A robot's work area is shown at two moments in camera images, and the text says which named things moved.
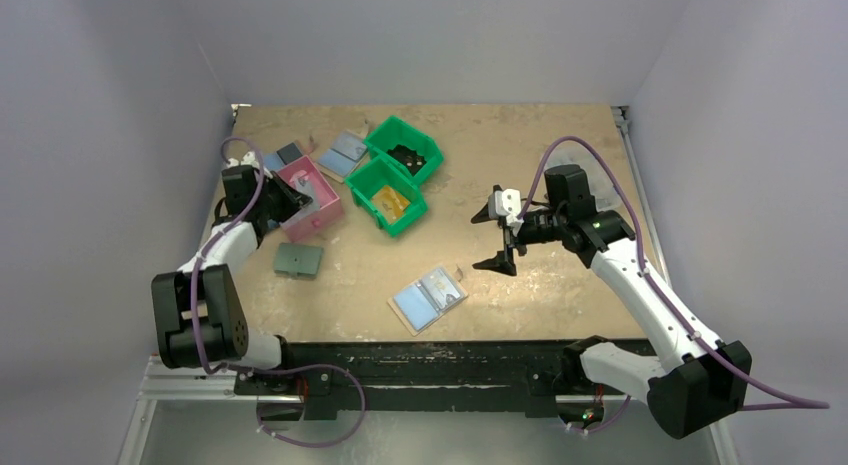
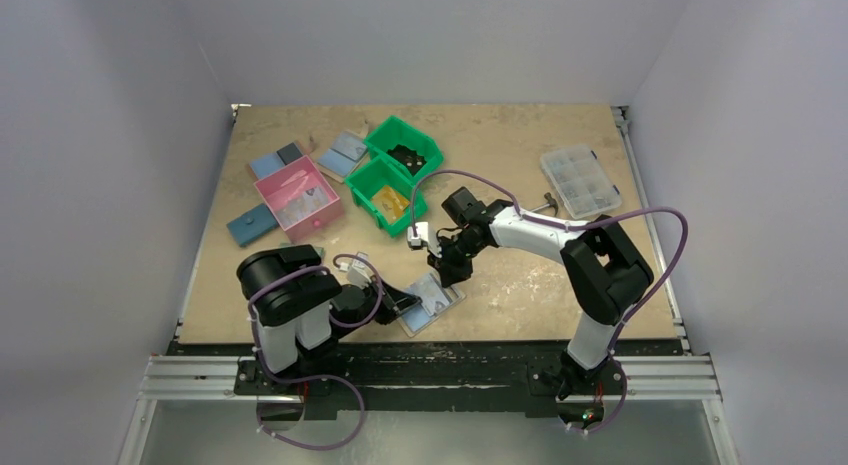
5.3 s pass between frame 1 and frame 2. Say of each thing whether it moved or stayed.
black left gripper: moved
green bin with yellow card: stayed
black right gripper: moved
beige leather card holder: stayed
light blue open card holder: stayed
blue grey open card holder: stayed
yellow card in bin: stayed
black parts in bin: stayed
